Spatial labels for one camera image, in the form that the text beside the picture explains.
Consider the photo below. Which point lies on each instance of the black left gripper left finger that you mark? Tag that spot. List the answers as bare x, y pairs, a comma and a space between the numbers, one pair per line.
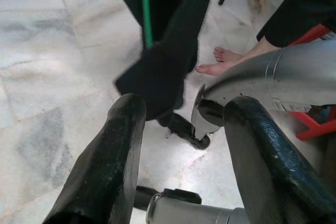
105, 161

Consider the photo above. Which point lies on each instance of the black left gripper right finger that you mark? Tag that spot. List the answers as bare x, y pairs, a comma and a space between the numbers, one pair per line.
262, 155

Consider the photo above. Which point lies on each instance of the black shirt green logo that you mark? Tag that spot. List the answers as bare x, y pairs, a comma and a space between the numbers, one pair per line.
162, 72

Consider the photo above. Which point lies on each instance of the green plastic hanger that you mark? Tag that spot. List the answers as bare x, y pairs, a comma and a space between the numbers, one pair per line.
147, 19

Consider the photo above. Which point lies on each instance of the red plastic stool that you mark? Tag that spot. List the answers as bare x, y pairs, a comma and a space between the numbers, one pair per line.
315, 127

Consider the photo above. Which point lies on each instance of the person bare foot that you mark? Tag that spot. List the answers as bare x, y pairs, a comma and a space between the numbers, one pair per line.
225, 61

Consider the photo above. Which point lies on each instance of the person leg black trousers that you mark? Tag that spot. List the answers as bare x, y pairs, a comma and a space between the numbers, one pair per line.
302, 6

